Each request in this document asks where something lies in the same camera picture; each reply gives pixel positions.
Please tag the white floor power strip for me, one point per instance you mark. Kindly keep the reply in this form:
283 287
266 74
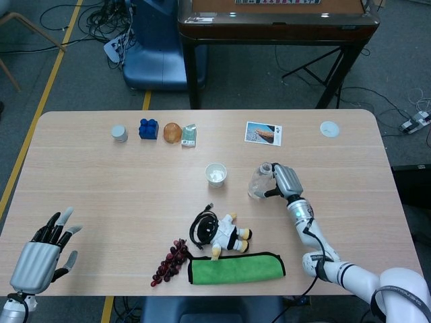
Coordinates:
415 121

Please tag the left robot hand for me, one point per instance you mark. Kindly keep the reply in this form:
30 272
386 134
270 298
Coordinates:
35 269

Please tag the white round grommet cover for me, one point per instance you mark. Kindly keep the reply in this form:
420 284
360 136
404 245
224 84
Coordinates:
329 129

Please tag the small white jar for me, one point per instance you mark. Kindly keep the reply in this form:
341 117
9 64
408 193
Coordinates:
119 133

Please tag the row of mahjong tiles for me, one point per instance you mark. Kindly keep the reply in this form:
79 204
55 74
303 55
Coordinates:
276 1

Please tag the blue machine base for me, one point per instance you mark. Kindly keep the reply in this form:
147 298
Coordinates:
151 60

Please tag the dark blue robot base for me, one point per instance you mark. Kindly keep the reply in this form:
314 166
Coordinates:
212 309

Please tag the orange translucent dome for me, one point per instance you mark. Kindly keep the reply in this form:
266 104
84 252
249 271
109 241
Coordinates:
172 133

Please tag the black tripod stand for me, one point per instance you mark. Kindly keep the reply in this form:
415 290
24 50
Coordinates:
311 72

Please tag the blue toy building block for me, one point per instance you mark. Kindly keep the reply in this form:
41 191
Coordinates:
148 129

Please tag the white chair wooden legs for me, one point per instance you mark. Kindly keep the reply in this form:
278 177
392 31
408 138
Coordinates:
30 25

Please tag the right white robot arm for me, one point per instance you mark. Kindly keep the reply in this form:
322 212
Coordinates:
357 276

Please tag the photo postcard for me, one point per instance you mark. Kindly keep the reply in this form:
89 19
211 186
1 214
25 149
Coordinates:
262 133

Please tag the black box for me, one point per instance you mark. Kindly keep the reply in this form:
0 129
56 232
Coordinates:
412 185

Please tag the small green white packet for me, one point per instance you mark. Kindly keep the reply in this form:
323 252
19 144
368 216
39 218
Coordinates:
189 136

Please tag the dark red plastic grapes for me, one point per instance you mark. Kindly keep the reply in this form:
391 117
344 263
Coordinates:
171 260

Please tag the clear plastic bottle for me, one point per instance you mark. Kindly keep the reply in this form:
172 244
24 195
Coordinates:
259 181

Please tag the white paper cup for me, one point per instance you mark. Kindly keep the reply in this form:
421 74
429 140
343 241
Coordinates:
216 178

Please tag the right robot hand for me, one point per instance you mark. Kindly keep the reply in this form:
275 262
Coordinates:
289 183

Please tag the brown mahjong table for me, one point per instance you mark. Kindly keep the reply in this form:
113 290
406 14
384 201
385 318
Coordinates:
279 30

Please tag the green microfiber cloth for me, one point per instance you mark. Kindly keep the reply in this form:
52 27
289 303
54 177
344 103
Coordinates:
235 269

